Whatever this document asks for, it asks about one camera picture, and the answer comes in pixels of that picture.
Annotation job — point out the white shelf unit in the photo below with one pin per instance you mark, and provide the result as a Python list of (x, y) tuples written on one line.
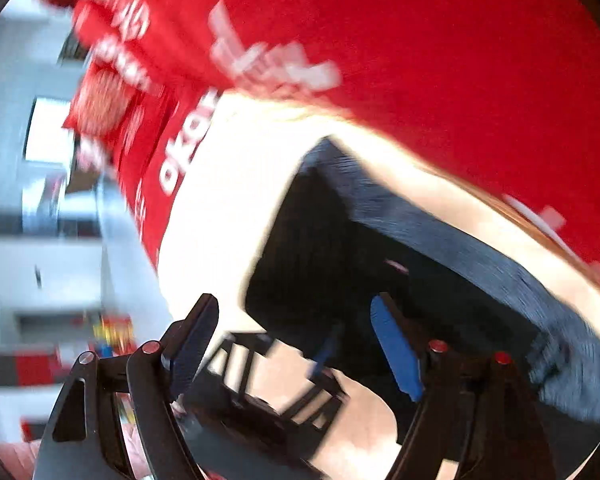
[(68, 252)]

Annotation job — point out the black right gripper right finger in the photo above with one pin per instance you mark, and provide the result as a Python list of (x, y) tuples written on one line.
[(481, 402)]

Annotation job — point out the cream sofa cushion cover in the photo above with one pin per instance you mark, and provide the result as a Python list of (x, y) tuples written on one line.
[(228, 174)]

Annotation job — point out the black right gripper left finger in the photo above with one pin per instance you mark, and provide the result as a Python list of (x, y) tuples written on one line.
[(83, 437)]

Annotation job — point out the dark navy patterned pants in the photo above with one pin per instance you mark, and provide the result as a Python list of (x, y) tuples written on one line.
[(339, 239)]

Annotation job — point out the red blanket with white text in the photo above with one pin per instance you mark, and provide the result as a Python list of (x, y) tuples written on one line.
[(504, 94)]

